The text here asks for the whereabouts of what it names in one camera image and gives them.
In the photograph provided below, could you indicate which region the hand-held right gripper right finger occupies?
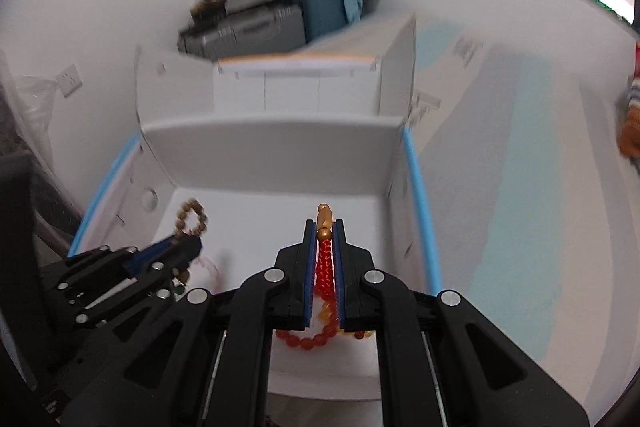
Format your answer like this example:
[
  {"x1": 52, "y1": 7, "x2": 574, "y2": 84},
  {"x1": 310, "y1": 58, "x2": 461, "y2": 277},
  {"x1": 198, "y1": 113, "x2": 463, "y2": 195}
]
[{"x1": 332, "y1": 218, "x2": 588, "y2": 427}]

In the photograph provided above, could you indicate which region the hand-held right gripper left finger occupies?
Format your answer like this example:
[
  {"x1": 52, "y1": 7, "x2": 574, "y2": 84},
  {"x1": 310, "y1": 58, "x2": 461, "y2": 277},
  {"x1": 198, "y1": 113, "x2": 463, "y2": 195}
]
[{"x1": 62, "y1": 218, "x2": 321, "y2": 427}]

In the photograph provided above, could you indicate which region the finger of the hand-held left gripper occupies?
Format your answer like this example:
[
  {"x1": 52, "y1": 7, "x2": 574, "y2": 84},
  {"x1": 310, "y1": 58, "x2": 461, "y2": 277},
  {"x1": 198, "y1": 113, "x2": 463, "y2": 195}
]
[
  {"x1": 69, "y1": 237, "x2": 204, "y2": 329},
  {"x1": 42, "y1": 237, "x2": 177, "y2": 294}
]

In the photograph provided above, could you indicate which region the red bracelet with gold bead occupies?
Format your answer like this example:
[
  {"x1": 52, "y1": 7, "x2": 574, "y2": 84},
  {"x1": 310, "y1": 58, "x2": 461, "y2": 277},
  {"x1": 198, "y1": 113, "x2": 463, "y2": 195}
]
[{"x1": 274, "y1": 203, "x2": 373, "y2": 351}]

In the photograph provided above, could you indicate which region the white bead bracelet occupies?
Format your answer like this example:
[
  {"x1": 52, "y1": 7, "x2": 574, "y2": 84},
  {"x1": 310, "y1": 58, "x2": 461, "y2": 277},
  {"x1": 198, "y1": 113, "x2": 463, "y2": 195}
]
[{"x1": 197, "y1": 256, "x2": 224, "y2": 282}]

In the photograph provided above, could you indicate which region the brown bead bracelet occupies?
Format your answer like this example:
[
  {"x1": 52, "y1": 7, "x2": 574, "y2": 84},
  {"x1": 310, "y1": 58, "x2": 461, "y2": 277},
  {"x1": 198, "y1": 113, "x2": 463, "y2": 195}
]
[{"x1": 170, "y1": 198, "x2": 209, "y2": 296}]

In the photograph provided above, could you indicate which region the white cardboard box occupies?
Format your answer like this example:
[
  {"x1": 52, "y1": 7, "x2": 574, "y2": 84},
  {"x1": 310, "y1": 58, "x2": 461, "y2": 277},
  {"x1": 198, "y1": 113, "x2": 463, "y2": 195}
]
[{"x1": 67, "y1": 12, "x2": 447, "y2": 401}]

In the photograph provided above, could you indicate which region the clear plastic bag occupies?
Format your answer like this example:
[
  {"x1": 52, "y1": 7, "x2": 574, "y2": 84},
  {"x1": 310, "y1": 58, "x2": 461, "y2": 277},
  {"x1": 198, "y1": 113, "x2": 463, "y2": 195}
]
[{"x1": 10, "y1": 74, "x2": 67, "y2": 168}]

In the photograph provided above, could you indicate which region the grey suitcase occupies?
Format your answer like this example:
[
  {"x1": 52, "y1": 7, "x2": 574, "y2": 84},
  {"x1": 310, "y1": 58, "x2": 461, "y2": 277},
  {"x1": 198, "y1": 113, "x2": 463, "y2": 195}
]
[{"x1": 177, "y1": 4, "x2": 307, "y2": 61}]

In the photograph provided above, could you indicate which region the blue suitcase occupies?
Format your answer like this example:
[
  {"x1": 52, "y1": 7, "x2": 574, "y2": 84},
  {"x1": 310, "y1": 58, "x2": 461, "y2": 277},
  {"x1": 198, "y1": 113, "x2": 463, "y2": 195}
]
[{"x1": 290, "y1": 0, "x2": 349, "y2": 44}]

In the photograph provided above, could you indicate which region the striped folded blanket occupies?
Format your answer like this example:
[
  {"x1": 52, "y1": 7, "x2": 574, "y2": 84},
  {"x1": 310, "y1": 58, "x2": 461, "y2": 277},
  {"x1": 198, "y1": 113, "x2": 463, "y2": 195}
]
[{"x1": 617, "y1": 42, "x2": 640, "y2": 158}]

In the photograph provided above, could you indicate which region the wall socket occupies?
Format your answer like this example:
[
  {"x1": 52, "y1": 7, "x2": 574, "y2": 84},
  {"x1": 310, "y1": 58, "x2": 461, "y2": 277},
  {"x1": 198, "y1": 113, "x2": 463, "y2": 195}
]
[{"x1": 55, "y1": 64, "x2": 84, "y2": 98}]

